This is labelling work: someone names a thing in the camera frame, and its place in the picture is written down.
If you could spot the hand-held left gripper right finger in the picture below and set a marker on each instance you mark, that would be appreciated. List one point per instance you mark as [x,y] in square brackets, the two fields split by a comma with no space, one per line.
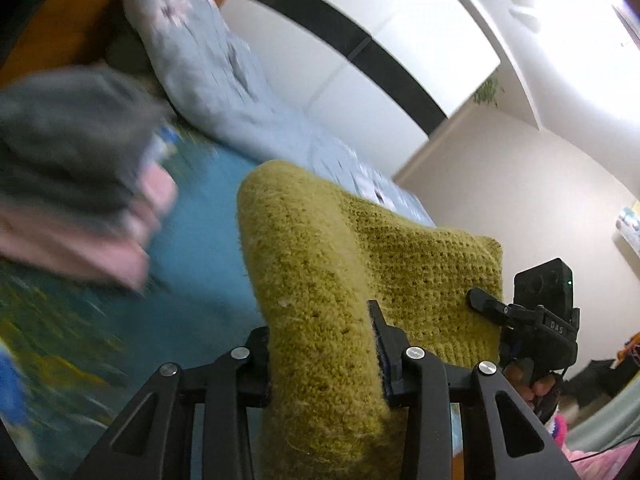
[385,366]

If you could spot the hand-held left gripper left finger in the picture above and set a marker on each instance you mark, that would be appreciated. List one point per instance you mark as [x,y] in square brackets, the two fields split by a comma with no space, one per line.
[257,362]

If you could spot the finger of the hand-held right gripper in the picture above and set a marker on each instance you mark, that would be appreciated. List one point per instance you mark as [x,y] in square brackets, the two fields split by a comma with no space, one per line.
[487,305]

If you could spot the yellow-green knitted sweater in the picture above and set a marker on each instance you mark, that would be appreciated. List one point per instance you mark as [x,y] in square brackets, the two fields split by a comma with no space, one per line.
[320,270]

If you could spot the person's right hand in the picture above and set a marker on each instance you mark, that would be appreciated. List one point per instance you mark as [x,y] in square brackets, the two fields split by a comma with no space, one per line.
[539,387]

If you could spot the dark bag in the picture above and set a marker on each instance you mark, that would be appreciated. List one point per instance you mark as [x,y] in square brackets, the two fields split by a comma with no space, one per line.
[595,375]

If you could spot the teal printed bed sheet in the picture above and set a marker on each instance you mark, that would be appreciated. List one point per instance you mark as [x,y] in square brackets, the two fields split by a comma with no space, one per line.
[190,270]

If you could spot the pink patterned cloth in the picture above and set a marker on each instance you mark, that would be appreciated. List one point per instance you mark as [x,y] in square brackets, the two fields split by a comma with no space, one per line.
[600,462]

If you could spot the pink folded cloth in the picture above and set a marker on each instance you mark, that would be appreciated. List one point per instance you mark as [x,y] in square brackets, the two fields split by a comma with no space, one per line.
[115,245]

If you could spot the green plant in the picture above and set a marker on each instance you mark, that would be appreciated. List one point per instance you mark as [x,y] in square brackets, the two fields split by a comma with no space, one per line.
[487,91]

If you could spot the light blue flowered quilt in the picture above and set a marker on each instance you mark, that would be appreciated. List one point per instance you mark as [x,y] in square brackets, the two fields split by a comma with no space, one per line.
[215,85]

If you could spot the grey folded cloth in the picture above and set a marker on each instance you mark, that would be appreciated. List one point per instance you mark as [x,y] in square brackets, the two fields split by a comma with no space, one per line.
[65,135]

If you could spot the white ceiling light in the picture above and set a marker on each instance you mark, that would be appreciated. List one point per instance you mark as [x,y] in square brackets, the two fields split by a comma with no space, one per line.
[524,5]

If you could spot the white wardrobe with black stripe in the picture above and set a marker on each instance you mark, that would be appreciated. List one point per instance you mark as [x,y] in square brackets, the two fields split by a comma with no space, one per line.
[360,20]

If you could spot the wooden headboard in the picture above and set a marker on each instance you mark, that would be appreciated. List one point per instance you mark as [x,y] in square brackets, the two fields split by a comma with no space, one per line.
[65,15]

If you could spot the wall picture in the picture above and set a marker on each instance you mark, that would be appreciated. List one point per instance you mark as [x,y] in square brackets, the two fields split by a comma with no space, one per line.
[630,225]

